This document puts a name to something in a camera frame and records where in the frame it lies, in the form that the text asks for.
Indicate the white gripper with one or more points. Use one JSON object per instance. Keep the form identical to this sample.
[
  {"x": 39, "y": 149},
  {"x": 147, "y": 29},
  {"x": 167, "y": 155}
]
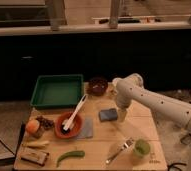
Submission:
[{"x": 122, "y": 112}]

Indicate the blue sponge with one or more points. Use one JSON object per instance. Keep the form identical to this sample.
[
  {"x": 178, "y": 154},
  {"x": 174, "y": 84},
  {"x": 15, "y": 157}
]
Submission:
[{"x": 108, "y": 115}]

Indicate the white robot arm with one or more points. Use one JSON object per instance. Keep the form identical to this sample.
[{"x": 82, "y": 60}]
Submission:
[{"x": 132, "y": 88}]

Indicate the dark red bowl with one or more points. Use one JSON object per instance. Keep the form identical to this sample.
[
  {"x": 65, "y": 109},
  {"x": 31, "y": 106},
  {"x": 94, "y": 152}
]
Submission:
[{"x": 97, "y": 86}]

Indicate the grey cloth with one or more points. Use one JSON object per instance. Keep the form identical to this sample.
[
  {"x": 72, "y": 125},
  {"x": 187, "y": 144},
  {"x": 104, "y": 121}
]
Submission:
[{"x": 87, "y": 129}]

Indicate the green cup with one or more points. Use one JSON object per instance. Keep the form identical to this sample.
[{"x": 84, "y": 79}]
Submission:
[{"x": 141, "y": 148}]

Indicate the white spatula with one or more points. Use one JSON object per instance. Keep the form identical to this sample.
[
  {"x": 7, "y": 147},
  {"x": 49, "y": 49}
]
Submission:
[{"x": 68, "y": 122}]

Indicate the green chili pepper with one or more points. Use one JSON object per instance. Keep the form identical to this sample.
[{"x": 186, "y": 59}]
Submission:
[{"x": 75, "y": 153}]

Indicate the green plastic tray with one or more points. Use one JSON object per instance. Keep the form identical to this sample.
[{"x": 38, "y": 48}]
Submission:
[{"x": 57, "y": 91}]

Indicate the dark grape bunch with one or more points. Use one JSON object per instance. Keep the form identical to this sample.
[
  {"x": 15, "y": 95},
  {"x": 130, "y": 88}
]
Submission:
[{"x": 45, "y": 123}]

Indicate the yellow banana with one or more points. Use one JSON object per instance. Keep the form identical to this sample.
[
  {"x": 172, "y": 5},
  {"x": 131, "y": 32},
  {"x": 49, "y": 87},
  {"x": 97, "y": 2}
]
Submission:
[{"x": 36, "y": 144}]

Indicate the orange fruit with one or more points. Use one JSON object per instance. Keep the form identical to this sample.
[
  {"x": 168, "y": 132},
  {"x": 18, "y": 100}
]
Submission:
[{"x": 32, "y": 126}]

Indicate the brown wooden block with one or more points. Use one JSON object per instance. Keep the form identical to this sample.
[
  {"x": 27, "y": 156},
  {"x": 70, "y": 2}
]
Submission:
[{"x": 34, "y": 156}]

